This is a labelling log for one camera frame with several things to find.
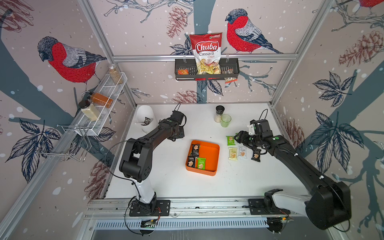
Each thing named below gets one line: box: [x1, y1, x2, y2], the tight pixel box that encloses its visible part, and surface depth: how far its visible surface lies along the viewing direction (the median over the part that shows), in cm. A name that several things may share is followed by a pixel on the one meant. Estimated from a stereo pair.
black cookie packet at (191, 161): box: [187, 155, 196, 168], surface depth 88 cm
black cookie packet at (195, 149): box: [191, 144, 200, 156], surface depth 94 cm
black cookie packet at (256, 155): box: [251, 149, 262, 163], surface depth 92 cm
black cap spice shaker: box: [214, 105, 225, 123], surface depth 105 cm
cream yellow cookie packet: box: [228, 147, 238, 161], surface depth 94 cm
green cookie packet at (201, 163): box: [197, 157, 207, 171], surface depth 90 cm
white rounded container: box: [136, 105, 157, 134], surface depth 100 cm
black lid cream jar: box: [78, 100, 100, 122], surface depth 68 cm
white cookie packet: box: [238, 146, 248, 159], surface depth 93 cm
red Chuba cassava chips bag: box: [189, 32, 223, 75], surface depth 85 cm
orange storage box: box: [185, 140, 221, 176], surface depth 92 cm
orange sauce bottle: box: [87, 92, 114, 109], surface depth 74 cm
